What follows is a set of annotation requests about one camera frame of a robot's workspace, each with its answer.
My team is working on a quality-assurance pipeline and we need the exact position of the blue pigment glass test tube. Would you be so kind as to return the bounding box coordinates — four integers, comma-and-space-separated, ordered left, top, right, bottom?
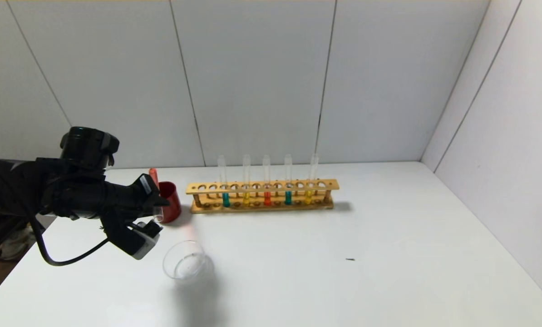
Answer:
218, 155, 231, 208
284, 154, 293, 205

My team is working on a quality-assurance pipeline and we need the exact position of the red pigment glass test tube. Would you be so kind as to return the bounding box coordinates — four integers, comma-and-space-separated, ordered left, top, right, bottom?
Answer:
262, 154, 272, 206
149, 168, 164, 223

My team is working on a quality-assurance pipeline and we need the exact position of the wooden test tube rack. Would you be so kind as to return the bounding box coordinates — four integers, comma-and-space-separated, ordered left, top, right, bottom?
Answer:
186, 179, 340, 214

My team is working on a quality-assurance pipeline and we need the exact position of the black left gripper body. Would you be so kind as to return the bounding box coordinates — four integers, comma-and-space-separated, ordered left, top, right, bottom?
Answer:
104, 173, 160, 218

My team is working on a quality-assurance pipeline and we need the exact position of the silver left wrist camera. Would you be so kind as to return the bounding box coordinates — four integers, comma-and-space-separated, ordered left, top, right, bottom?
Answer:
101, 212, 164, 261

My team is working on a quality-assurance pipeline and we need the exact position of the dark red plastic cup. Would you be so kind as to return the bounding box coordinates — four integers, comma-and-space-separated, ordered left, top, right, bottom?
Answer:
158, 181, 182, 224

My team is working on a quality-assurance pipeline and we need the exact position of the clear glass spouted dish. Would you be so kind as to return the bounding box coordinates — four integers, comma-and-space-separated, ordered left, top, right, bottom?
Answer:
163, 240, 215, 285

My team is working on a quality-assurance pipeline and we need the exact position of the yellow pigment glass test tube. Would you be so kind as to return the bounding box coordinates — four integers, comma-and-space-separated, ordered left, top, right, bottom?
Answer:
242, 154, 251, 206
305, 153, 320, 204

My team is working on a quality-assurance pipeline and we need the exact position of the thick black camera cable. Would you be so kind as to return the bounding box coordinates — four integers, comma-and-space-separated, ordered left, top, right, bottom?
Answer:
30, 217, 111, 267

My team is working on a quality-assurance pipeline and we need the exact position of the grey worn shoe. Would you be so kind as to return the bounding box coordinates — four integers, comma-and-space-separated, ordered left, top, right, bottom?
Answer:
1, 227, 38, 260

